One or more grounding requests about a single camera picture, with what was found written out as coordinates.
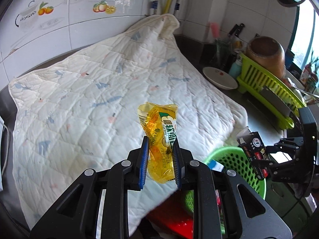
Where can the red plastic basket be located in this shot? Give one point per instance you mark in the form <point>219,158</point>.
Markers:
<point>172,219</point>

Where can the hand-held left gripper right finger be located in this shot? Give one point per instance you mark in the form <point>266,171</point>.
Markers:
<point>177,164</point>

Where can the green plastic basket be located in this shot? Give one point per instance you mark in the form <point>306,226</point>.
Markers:
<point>231,159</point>

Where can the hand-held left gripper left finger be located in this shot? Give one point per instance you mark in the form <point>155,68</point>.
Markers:
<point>144,161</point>

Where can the pink utensil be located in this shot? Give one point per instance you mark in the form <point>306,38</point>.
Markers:
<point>214,29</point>

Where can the brown clay pot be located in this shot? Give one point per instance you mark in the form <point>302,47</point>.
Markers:
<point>266,54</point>

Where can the white bowl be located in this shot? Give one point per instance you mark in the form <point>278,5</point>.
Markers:
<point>219,78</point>

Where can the green dish rack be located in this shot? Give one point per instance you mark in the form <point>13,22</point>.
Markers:
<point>264,84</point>

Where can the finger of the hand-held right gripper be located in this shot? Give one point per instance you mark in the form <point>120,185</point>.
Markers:
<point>279,170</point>
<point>286,145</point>

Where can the metal cleaver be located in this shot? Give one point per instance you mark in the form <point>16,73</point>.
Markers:
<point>276,102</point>

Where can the yellow snack wrapper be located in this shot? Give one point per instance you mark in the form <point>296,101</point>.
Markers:
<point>159,122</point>

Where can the white quilted blanket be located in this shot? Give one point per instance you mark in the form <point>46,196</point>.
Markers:
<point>87,92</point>

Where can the dark utensil holder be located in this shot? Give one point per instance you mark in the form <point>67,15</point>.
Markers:
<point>223,54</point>

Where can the light blue bottle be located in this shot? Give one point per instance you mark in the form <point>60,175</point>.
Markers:
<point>235,69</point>

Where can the small black box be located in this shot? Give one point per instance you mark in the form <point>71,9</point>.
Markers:
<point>254,151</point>

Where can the small white and blue carton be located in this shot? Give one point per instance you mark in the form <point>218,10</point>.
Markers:
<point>214,165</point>

